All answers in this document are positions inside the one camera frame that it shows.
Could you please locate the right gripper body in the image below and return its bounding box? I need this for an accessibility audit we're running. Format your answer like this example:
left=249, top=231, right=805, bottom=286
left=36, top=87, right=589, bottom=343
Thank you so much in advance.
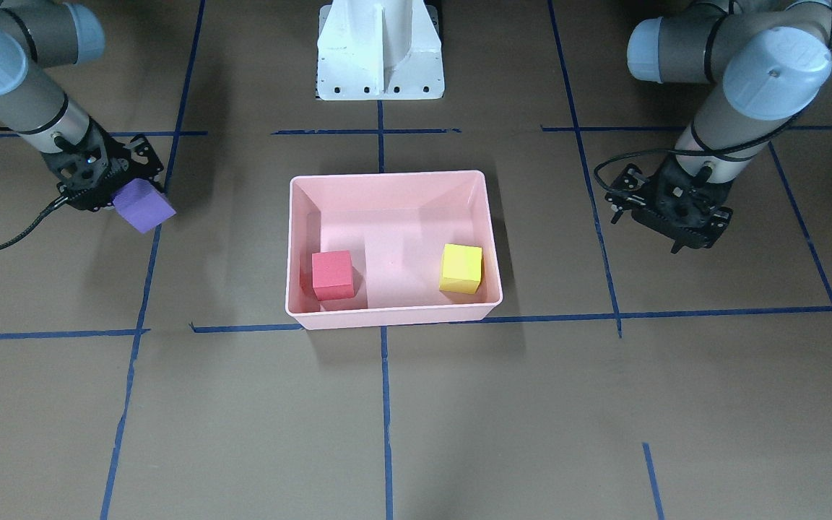
left=48, top=123, right=164, bottom=212

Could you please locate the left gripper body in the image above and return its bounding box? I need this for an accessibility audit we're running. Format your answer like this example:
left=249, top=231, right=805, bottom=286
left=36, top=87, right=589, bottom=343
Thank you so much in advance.
left=604, top=155, right=734, bottom=254

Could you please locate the purple foam block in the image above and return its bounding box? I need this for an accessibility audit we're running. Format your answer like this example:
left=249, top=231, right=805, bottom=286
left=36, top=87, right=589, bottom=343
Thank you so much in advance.
left=111, top=178, right=176, bottom=234

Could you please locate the yellow foam block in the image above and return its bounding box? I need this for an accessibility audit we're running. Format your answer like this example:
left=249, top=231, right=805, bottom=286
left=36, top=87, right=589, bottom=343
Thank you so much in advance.
left=438, top=243, right=483, bottom=294

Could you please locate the pink foam block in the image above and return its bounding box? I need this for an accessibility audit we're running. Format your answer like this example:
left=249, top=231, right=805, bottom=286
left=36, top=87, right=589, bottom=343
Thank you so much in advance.
left=311, top=250, right=355, bottom=300

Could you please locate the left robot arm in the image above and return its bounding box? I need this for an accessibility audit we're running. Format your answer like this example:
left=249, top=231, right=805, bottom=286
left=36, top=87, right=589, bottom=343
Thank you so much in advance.
left=592, top=1, right=832, bottom=253

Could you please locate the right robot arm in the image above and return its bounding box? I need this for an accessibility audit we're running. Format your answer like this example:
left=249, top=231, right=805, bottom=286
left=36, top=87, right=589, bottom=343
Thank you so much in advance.
left=0, top=1, right=164, bottom=211

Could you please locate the pink plastic bin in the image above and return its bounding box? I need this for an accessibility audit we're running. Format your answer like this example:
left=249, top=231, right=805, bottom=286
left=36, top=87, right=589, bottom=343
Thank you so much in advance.
left=285, top=169, right=504, bottom=330

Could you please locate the white pole with base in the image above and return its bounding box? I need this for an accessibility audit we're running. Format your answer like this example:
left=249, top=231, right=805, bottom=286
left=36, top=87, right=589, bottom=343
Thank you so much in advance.
left=315, top=1, right=446, bottom=101

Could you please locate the black camera cable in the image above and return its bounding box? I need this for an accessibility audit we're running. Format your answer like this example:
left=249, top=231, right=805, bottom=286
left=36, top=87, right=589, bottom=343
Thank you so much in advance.
left=0, top=195, right=74, bottom=257
left=593, top=0, right=832, bottom=196

